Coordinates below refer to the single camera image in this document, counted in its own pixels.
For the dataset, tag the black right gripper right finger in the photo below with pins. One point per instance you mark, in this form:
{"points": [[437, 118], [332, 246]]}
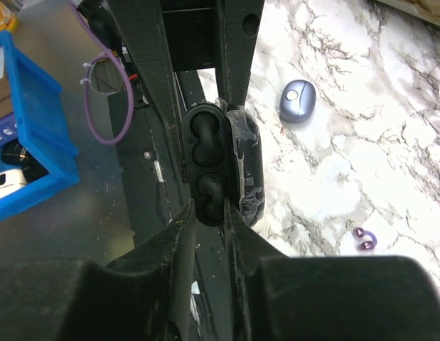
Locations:
{"points": [[276, 297]]}

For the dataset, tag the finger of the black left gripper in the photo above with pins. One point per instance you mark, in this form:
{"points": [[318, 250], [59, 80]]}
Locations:
{"points": [[141, 26], [236, 28]]}

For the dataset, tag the black earbud charging case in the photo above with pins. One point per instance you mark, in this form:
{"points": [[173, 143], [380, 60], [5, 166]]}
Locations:
{"points": [[223, 157]]}

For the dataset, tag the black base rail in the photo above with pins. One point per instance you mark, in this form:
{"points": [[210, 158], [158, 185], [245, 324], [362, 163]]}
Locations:
{"points": [[154, 195]]}

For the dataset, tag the blue plastic tray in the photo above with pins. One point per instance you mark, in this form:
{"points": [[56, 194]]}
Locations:
{"points": [[41, 128]]}

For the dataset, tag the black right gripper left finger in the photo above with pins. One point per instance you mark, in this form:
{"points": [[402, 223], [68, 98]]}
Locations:
{"points": [[99, 284]]}

